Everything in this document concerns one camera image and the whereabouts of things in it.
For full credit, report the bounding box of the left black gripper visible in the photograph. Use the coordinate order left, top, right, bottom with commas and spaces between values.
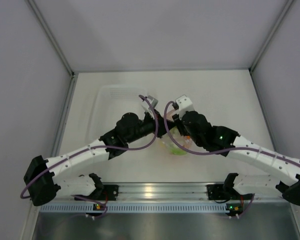
125, 109, 177, 144

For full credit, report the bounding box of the clear zip top bag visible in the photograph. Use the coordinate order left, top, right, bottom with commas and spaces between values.
158, 109, 195, 157

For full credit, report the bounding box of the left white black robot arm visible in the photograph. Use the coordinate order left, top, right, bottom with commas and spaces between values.
20, 112, 164, 207

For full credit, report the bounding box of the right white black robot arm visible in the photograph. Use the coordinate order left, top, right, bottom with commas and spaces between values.
172, 111, 300, 206

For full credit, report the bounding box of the white plastic basket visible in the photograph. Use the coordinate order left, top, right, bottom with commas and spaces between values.
85, 84, 148, 144

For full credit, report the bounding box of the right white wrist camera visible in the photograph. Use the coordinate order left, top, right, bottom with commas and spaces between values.
172, 95, 195, 119

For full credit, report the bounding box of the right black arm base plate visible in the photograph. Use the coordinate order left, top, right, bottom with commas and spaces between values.
206, 184, 231, 202

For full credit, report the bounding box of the aluminium mounting rail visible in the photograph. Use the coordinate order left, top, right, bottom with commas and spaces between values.
59, 181, 286, 202

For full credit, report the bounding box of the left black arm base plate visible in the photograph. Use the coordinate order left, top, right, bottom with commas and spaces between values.
98, 184, 119, 201

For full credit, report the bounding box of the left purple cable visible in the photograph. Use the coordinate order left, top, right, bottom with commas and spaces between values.
19, 94, 159, 200

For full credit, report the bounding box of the white slotted cable duct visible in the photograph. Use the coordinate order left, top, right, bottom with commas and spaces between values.
40, 202, 240, 214

